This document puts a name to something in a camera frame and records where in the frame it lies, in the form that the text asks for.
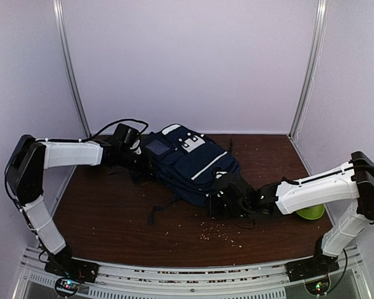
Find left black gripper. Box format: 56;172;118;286
119;148;160;178

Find navy blue student backpack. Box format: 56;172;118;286
143;124;241;209

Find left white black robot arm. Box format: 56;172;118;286
4;119;148;277

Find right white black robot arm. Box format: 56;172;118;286
206;151;374;278

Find lime green plate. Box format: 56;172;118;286
295;204;325;221

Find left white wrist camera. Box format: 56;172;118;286
130;140;142;155

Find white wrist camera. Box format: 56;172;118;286
130;140;142;155
213;169;229;189

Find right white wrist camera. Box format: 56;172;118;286
213;169;229;189

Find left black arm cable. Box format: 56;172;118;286
4;117;150;206

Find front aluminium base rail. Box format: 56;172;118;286
17;245;372;299

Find right aluminium frame post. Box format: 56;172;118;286
289;0;329;140

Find aluminium frame post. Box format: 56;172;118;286
289;0;329;140
52;0;91;137

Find left aluminium frame post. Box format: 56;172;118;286
52;0;91;137

